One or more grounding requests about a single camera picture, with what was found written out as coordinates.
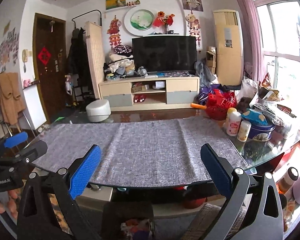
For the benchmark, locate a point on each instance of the tan coat on chair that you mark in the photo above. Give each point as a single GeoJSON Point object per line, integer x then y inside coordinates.
{"type": "Point", "coordinates": [11, 102]}

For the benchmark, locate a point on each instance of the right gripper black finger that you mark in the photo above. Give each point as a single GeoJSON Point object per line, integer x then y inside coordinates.
{"type": "Point", "coordinates": [31, 153]}

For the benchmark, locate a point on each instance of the round wall picture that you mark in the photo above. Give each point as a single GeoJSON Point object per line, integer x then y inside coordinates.
{"type": "Point", "coordinates": [138, 21]}

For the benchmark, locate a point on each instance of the orange handle stick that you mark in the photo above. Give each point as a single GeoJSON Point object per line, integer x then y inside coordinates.
{"type": "Point", "coordinates": [198, 106]}

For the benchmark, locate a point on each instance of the white lotion bottle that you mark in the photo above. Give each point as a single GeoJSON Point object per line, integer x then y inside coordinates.
{"type": "Point", "coordinates": [234, 122]}

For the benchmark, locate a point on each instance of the red plastic basket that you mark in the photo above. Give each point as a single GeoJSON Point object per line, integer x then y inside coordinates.
{"type": "Point", "coordinates": [218, 103]}

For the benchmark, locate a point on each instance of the purple bag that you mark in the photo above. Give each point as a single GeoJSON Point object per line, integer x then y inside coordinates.
{"type": "Point", "coordinates": [204, 93]}

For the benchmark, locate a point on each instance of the brown wooden door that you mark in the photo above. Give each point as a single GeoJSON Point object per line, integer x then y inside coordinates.
{"type": "Point", "coordinates": [49, 64]}

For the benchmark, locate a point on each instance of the beige TV cabinet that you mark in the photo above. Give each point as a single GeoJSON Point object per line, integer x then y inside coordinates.
{"type": "Point", "coordinates": [150, 93]}

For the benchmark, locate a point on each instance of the person's left hand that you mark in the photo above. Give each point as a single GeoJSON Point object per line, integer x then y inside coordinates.
{"type": "Point", "coordinates": [10, 205]}

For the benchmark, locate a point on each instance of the blue cookie tin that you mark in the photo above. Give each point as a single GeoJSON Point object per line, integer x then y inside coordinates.
{"type": "Point", "coordinates": [261, 129]}

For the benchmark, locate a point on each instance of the grey woven table mat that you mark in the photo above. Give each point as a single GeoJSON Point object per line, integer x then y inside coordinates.
{"type": "Point", "coordinates": [141, 154]}

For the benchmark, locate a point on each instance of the pink curtain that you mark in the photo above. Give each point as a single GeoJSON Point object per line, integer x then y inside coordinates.
{"type": "Point", "coordinates": [252, 25]}

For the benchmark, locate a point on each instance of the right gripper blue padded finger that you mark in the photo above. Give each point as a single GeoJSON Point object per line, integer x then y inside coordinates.
{"type": "Point", "coordinates": [263, 218]}
{"type": "Point", "coordinates": [36, 217]}

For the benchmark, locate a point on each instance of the white round stool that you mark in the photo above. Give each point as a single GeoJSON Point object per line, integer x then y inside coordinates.
{"type": "Point", "coordinates": [98, 110]}

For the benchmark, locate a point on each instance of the pile of clothes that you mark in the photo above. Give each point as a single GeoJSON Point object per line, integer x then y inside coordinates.
{"type": "Point", "coordinates": [119, 66]}

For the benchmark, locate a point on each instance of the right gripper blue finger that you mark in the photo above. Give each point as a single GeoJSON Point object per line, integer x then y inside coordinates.
{"type": "Point", "coordinates": [10, 142]}

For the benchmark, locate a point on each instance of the black television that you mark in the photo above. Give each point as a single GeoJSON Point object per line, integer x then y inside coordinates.
{"type": "Point", "coordinates": [165, 53]}

